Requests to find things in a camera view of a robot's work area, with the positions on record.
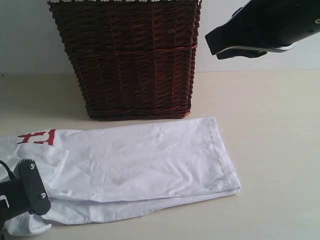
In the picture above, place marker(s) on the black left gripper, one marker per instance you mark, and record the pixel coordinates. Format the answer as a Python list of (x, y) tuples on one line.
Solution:
[(23, 194)]

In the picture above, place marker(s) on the white t-shirt red print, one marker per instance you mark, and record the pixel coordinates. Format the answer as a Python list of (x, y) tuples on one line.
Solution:
[(119, 173)]

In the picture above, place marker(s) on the dark red wicker basket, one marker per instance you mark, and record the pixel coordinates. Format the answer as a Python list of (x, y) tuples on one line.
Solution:
[(133, 59)]

